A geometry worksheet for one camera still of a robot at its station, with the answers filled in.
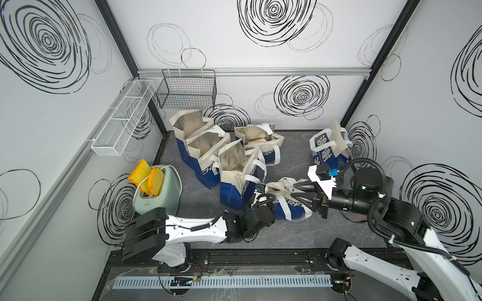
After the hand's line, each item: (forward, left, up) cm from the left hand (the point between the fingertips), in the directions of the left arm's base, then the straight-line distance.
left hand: (275, 203), depth 75 cm
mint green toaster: (+1, +43, -1) cm, 43 cm away
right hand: (-6, -2, +23) cm, 23 cm away
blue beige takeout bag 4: (-3, -3, +5) cm, 6 cm away
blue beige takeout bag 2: (+17, +31, +11) cm, 37 cm away
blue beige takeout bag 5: (+26, -27, +6) cm, 38 cm away
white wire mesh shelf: (+16, +64, +19) cm, 68 cm away
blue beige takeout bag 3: (+40, +4, -3) cm, 40 cm away
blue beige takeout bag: (+34, +42, +10) cm, 55 cm away
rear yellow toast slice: (+10, +55, +6) cm, 57 cm away
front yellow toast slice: (+6, +48, +5) cm, 49 cm away
